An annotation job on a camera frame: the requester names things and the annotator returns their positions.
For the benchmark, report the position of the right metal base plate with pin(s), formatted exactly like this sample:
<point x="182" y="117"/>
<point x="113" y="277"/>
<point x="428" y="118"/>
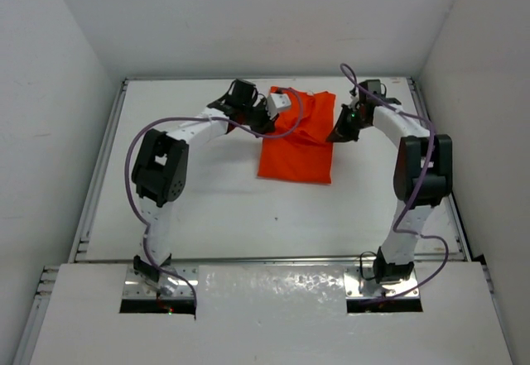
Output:
<point x="358" y="286"/>

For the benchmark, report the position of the metal base plate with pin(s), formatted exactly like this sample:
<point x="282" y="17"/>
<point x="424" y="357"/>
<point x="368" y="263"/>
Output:
<point x="138" y="287"/>
<point x="358" y="286"/>

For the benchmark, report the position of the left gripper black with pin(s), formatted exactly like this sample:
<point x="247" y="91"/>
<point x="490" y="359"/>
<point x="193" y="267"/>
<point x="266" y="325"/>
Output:
<point x="260" y="121"/>

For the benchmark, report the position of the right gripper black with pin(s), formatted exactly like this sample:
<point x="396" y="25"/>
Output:
<point x="341" y="133"/>

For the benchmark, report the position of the orange t shirt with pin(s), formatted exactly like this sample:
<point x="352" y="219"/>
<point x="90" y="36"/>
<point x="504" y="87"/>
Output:
<point x="303" y="156"/>

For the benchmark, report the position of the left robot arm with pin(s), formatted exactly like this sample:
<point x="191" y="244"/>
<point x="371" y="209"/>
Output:
<point x="158" y="162"/>

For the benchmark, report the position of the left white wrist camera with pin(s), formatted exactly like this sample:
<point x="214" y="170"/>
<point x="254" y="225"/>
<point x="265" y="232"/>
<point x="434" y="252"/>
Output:
<point x="277" y="103"/>

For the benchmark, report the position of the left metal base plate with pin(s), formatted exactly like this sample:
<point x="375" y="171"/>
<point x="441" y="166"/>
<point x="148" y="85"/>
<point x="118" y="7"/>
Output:
<point x="138" y="287"/>

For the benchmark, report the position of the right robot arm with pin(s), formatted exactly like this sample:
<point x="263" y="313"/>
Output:
<point x="422" y="177"/>

